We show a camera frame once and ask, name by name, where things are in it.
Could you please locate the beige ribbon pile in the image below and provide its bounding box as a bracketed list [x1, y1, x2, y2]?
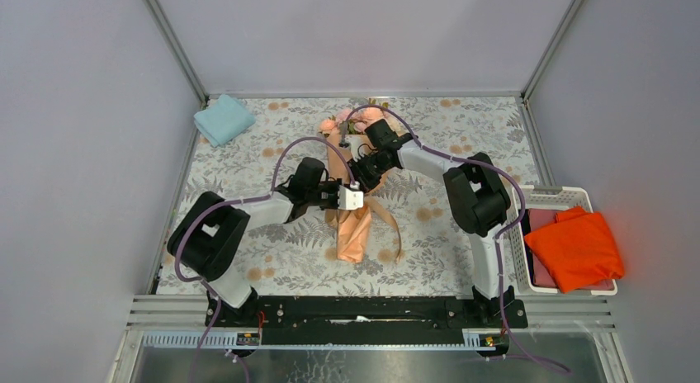
[324, 195, 404, 263]

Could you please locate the pile of fake flowers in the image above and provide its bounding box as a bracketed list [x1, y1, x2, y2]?
[318, 107, 389, 137]

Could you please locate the peach wrapping paper sheet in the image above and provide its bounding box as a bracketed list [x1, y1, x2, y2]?
[324, 129, 404, 263]

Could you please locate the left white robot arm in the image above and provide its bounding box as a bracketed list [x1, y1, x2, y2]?
[167, 158, 362, 326]

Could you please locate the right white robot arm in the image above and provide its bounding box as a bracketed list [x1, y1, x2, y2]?
[348, 120, 511, 327]

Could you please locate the floral patterned tablecloth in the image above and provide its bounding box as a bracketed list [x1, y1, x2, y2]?
[173, 97, 540, 296]

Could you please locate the light blue folded towel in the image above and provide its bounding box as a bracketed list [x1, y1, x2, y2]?
[194, 94, 256, 147]

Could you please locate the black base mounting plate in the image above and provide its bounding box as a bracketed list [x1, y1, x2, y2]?
[205, 295, 528, 346]

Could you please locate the white plastic basket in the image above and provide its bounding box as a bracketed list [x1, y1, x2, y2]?
[508, 185, 625, 296]

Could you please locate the pink cloth in basket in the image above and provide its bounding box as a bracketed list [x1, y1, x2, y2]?
[526, 208, 615, 292]

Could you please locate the orange folded cloth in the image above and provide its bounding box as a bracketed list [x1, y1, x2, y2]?
[523, 206, 627, 294]

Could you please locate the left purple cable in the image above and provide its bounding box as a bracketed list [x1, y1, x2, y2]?
[173, 137, 359, 383]

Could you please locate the purple cable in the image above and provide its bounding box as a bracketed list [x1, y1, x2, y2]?
[173, 137, 359, 383]
[338, 104, 573, 376]

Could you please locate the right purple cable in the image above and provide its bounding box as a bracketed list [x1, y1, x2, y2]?
[338, 104, 573, 376]

